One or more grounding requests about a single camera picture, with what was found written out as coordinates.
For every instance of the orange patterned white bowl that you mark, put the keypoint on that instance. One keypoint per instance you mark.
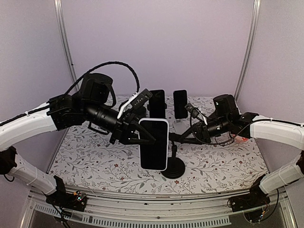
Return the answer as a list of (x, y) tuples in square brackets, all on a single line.
[(240, 139)]

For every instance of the phone with white case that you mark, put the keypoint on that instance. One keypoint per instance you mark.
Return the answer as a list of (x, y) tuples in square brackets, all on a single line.
[(154, 155)]

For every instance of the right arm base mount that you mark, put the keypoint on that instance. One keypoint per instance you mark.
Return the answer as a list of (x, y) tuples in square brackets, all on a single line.
[(255, 198)]

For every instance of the white folding phone stand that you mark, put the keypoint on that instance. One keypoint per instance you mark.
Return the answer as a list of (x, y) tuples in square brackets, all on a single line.
[(181, 128)]

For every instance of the right aluminium frame post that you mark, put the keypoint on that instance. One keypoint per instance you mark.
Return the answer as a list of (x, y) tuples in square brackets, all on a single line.
[(249, 47)]

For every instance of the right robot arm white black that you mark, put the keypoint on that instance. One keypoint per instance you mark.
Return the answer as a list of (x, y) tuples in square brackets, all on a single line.
[(226, 118)]

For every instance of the black round-base stand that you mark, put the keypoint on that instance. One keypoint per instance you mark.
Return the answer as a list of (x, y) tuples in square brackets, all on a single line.
[(175, 166)]

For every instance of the phone with blue case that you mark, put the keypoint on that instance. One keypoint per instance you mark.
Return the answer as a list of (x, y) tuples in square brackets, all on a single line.
[(180, 101)]

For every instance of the aluminium frame post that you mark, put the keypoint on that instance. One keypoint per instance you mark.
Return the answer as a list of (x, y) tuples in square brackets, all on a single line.
[(249, 47), (64, 38)]

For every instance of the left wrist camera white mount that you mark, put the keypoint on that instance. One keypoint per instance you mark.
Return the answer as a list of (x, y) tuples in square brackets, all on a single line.
[(137, 100)]

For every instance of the black phone front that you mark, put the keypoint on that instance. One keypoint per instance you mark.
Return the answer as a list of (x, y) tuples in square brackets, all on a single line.
[(157, 104)]

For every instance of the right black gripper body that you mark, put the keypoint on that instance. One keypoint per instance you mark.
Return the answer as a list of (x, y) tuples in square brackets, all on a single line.
[(204, 135)]

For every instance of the left aluminium frame post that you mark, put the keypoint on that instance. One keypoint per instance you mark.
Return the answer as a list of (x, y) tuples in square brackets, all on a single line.
[(64, 38)]

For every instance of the front aluminium rail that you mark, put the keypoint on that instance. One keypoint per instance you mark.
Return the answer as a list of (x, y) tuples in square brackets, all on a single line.
[(107, 209)]

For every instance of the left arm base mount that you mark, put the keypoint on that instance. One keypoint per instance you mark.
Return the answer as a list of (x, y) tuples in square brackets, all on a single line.
[(61, 198)]

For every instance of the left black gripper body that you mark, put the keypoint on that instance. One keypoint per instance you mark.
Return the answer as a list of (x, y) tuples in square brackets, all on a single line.
[(121, 127)]

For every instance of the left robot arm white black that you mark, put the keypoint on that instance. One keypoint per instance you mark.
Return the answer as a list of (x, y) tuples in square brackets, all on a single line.
[(94, 103)]

